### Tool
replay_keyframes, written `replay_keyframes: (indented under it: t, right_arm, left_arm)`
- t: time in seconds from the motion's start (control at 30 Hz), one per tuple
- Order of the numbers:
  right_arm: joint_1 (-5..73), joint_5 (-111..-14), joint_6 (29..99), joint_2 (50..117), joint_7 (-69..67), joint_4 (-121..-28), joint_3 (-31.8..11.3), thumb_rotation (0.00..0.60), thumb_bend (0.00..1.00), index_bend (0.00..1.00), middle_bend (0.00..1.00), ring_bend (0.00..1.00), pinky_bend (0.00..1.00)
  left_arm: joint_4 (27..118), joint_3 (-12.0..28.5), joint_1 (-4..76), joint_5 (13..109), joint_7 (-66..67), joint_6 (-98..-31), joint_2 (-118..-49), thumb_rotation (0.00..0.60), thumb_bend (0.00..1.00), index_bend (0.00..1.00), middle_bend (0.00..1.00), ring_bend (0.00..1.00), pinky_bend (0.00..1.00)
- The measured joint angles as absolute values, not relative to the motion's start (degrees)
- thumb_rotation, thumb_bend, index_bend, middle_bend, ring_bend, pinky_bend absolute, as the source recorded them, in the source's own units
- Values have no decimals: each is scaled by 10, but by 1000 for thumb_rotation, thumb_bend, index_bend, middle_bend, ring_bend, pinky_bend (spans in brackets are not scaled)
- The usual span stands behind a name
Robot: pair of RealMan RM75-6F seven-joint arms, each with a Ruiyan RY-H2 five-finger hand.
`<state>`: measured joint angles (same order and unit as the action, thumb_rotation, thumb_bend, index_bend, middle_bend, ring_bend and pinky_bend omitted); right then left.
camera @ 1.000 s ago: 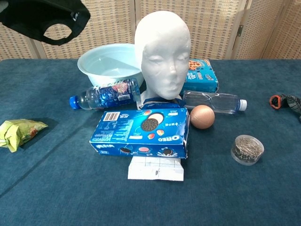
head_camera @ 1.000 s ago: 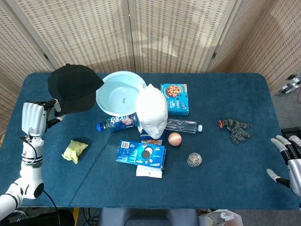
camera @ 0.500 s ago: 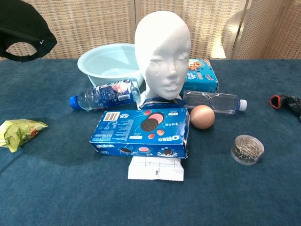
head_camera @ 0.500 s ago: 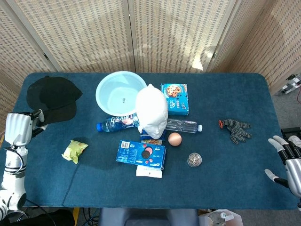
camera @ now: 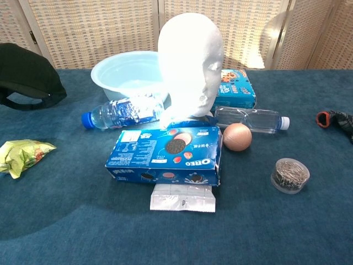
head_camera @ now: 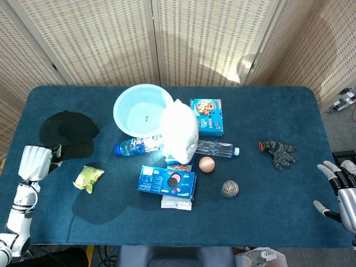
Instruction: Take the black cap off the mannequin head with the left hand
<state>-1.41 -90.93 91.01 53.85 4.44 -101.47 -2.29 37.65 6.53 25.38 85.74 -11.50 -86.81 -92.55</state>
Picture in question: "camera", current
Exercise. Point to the blue table cover cloth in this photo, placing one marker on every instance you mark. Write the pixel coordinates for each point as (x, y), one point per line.
(275, 234)

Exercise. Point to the white foam mannequin head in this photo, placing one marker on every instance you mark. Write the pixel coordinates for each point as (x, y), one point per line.
(187, 69)

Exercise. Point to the brown ball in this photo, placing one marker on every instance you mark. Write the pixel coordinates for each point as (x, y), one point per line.
(237, 137)

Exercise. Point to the green snack bag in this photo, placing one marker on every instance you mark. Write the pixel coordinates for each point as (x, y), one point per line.
(22, 156)

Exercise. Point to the white foil packet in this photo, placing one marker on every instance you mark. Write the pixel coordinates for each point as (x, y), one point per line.
(182, 200)

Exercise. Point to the blue Oreo cookie box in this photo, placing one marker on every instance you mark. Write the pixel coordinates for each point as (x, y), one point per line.
(149, 151)

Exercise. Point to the black baseball cap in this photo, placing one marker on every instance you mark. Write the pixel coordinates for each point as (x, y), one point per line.
(27, 71)

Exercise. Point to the light blue plastic basin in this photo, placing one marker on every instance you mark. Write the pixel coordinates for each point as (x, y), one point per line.
(124, 71)

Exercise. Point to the clear square bottle white cap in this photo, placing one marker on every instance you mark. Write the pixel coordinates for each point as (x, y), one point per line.
(248, 120)

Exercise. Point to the water bottle with blue label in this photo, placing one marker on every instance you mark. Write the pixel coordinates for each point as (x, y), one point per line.
(110, 114)

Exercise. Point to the blue box with orange print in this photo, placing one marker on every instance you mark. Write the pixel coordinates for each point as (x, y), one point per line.
(237, 91)

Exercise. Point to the clear round tub of clips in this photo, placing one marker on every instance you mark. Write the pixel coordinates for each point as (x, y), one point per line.
(290, 175)

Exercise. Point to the woven folding screen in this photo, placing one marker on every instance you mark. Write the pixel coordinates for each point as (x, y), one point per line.
(82, 30)

